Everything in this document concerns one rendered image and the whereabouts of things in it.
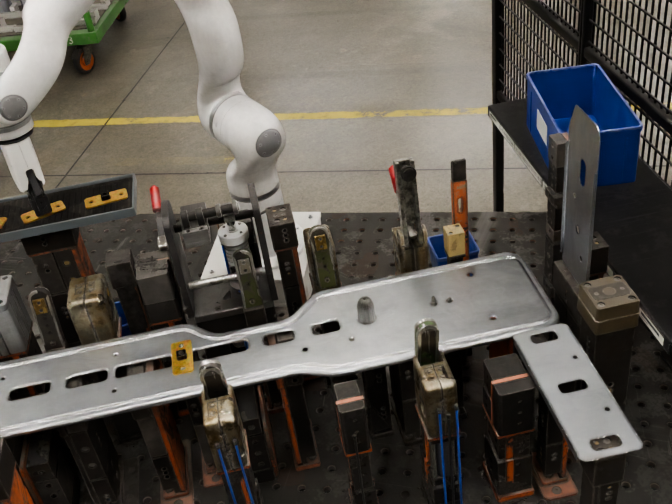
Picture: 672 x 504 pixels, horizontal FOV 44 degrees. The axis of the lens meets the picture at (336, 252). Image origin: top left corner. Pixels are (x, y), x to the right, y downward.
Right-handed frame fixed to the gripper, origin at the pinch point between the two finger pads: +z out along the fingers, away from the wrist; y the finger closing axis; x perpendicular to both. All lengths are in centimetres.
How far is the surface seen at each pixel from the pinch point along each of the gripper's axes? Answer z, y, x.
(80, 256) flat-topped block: 12.9, 3.5, 3.3
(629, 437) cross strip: 18, 97, 59
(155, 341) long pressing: 18.5, 31.1, 7.9
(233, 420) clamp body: 14, 61, 11
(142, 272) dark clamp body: 10.8, 20.1, 11.4
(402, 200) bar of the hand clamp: 4, 40, 58
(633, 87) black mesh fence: 3, 38, 119
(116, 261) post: 8.5, 16.7, 7.9
